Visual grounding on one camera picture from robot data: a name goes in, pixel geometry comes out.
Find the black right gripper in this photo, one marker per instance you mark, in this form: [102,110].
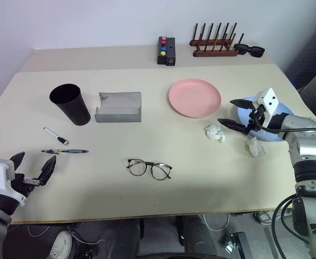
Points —
[260,110]

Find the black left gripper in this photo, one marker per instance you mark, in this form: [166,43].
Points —
[20,183]

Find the white marker with black cap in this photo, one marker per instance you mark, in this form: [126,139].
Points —
[52,133]

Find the dark ballpoint pen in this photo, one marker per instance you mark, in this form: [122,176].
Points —
[71,151]

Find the pink round plate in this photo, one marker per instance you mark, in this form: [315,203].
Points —
[194,98]

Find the thin dark-framed glasses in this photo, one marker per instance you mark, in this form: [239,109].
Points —
[137,167]

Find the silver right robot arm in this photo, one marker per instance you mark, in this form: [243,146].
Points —
[309,145]

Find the light blue round plate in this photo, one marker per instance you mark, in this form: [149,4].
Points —
[242,114]

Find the black sunglasses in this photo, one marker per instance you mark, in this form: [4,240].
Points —
[256,51]

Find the dark wooden peg rack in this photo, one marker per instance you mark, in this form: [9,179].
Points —
[214,52]

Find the black plastic cup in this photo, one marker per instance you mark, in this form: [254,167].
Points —
[71,108]

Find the white shoe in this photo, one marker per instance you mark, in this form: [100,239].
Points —
[61,242]

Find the black rectangular box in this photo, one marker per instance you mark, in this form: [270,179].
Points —
[171,52]

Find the black box with coloured buttons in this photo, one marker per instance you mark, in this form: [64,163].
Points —
[162,51]

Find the grey white sneaker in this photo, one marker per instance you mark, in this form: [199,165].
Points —
[264,217]

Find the dark rounded shape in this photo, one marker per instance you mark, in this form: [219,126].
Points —
[122,237]
[195,237]

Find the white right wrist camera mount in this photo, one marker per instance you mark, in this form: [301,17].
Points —
[269,102]

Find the black metal floor bracket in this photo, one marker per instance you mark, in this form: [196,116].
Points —
[240,245]

